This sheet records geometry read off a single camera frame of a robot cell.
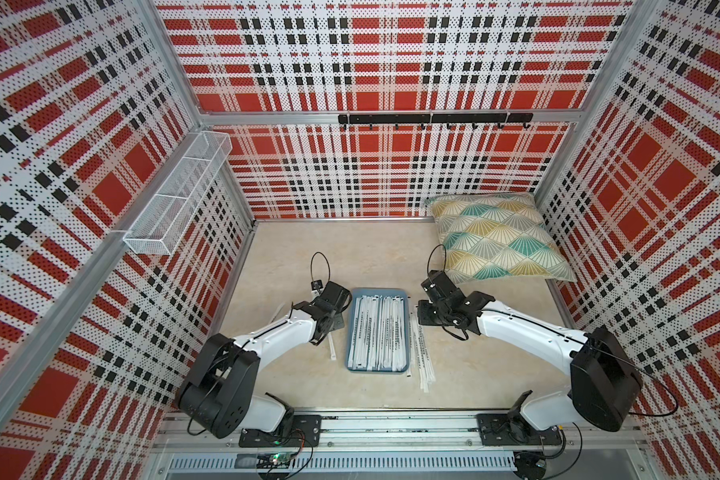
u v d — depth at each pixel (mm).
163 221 913
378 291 1014
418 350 863
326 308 700
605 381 421
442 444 734
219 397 421
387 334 902
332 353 841
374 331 906
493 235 932
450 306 644
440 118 900
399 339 883
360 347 874
